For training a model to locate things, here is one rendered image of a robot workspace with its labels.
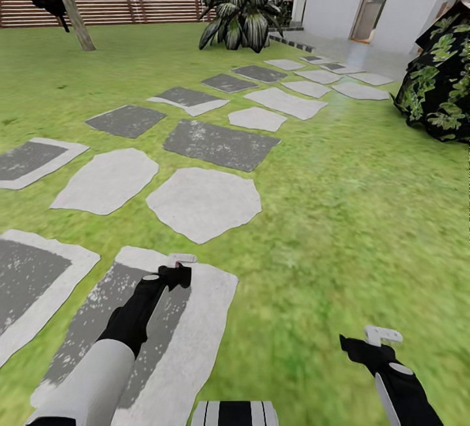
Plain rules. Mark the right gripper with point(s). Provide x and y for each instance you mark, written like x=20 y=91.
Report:
x=361 y=352

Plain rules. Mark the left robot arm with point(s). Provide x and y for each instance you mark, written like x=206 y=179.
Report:
x=90 y=394

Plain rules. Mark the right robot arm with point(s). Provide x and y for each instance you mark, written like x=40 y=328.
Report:
x=401 y=392

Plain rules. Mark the robot trunk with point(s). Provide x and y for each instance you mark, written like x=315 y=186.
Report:
x=235 y=413

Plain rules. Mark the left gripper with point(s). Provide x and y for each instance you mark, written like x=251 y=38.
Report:
x=181 y=274

